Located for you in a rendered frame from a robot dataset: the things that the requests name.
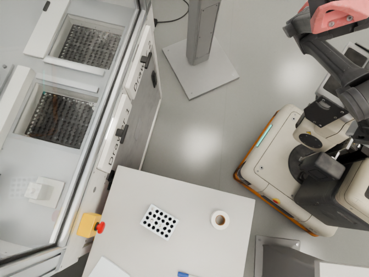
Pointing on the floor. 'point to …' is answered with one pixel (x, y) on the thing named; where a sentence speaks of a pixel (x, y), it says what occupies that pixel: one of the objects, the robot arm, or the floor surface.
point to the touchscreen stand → (200, 53)
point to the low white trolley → (183, 249)
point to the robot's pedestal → (296, 261)
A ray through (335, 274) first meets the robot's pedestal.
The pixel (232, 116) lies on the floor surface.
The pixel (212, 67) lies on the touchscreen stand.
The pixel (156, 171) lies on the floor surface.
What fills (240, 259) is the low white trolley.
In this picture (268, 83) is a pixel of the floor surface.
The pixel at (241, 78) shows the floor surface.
